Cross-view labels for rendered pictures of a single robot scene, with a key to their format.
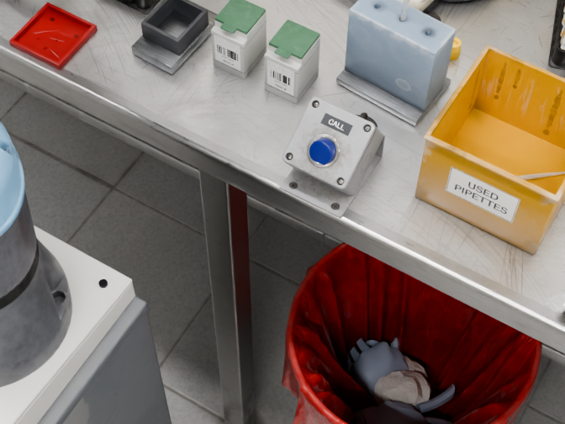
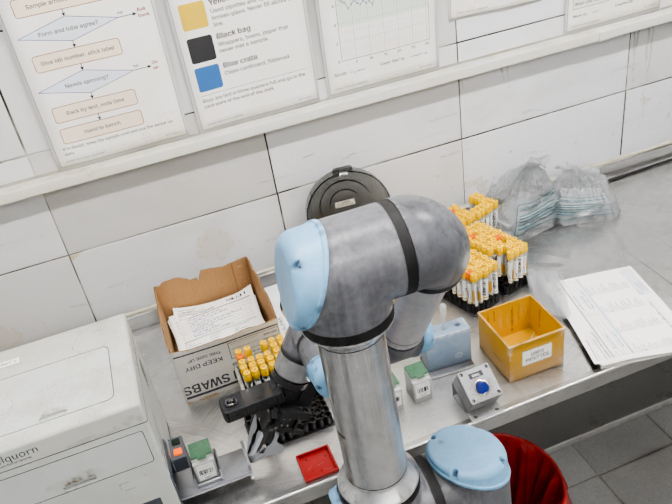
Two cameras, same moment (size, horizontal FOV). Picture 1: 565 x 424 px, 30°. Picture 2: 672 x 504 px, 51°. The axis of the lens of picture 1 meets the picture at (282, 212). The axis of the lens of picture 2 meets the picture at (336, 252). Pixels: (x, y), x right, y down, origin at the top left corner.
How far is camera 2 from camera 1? 0.87 m
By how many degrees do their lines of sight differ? 39
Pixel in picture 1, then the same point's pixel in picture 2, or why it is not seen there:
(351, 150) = (490, 377)
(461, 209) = (530, 370)
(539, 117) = (507, 325)
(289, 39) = (415, 371)
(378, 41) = (443, 344)
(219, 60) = not seen: hidden behind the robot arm
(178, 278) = not seen: outside the picture
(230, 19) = not seen: hidden behind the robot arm
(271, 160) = (455, 418)
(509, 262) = (561, 372)
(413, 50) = (459, 334)
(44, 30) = (310, 466)
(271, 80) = (418, 395)
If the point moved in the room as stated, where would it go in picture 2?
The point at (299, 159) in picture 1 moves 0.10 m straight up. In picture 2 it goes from (478, 398) to (476, 360)
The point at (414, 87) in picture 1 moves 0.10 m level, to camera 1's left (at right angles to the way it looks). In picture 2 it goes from (464, 351) to (439, 379)
